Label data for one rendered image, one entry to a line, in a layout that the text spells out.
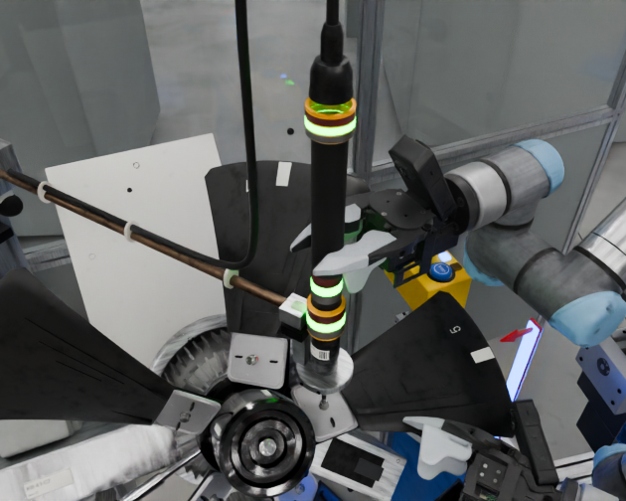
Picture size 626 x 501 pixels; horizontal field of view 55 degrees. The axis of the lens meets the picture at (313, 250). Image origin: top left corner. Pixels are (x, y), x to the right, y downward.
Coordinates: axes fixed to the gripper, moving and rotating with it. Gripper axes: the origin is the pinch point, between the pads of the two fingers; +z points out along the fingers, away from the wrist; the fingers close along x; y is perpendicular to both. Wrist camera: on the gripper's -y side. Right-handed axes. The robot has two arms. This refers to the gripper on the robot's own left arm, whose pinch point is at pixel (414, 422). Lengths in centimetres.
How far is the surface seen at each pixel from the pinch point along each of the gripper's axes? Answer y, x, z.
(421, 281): -34.3, 14.0, 12.2
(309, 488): 11.8, 7.1, 9.7
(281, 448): 13.1, -5.0, 11.9
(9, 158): -2, -19, 69
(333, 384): 5.0, -10.1, 9.0
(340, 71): -0.2, -48.7, 9.5
